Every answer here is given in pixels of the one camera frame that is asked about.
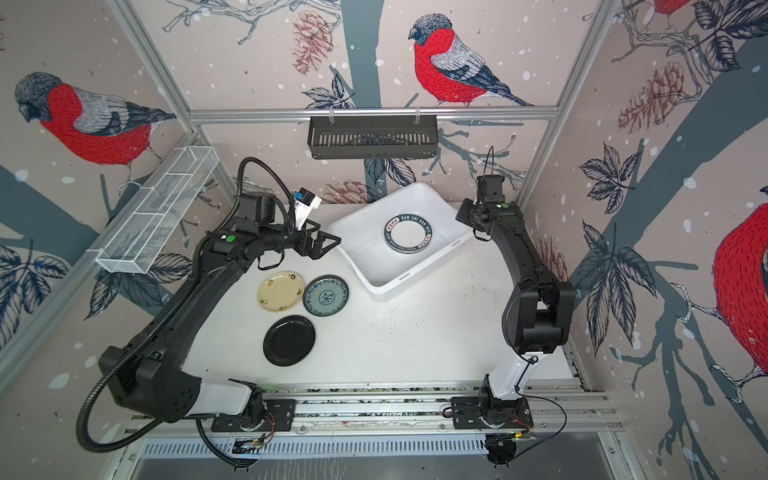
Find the cream yellow small plate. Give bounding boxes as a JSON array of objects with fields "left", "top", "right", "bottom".
[{"left": 257, "top": 271, "right": 305, "bottom": 312}]

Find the green rim plate front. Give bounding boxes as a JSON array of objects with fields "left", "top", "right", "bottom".
[{"left": 383, "top": 214, "right": 433, "bottom": 254}]

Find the black round plate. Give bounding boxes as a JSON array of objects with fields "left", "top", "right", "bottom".
[{"left": 263, "top": 315, "right": 316, "bottom": 367}]

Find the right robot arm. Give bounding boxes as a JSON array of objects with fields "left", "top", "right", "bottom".
[{"left": 452, "top": 199, "right": 575, "bottom": 429}]

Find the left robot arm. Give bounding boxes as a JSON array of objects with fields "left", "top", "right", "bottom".
[{"left": 78, "top": 189, "right": 341, "bottom": 427}]

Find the white plastic bin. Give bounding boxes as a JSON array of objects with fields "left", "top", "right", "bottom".
[{"left": 329, "top": 182, "right": 472, "bottom": 302}]

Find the teal patterned small plate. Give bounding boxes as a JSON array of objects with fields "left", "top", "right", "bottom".
[{"left": 303, "top": 275, "right": 350, "bottom": 317}]

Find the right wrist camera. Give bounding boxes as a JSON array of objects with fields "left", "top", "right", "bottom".
[{"left": 476, "top": 175, "right": 505, "bottom": 204}]

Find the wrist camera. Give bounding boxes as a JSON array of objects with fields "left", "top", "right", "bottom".
[
  {"left": 293, "top": 188, "right": 322, "bottom": 230},
  {"left": 476, "top": 175, "right": 505, "bottom": 204}
]

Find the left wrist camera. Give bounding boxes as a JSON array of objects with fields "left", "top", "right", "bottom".
[{"left": 293, "top": 188, "right": 322, "bottom": 230}]

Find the black wire hanging basket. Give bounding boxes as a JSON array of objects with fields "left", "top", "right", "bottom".
[{"left": 307, "top": 114, "right": 440, "bottom": 161}]

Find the horizontal aluminium frame bar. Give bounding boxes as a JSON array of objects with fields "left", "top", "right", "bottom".
[{"left": 187, "top": 106, "right": 560, "bottom": 125}]

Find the white wire mesh basket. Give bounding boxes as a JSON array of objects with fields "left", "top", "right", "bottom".
[{"left": 95, "top": 146, "right": 219, "bottom": 274}]

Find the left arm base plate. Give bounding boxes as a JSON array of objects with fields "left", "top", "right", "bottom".
[{"left": 211, "top": 399, "right": 297, "bottom": 433}]

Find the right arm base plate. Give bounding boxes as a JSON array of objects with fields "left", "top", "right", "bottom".
[{"left": 450, "top": 397, "right": 533, "bottom": 430}]

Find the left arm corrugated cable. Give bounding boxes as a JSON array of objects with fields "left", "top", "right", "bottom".
[{"left": 75, "top": 157, "right": 295, "bottom": 470}]

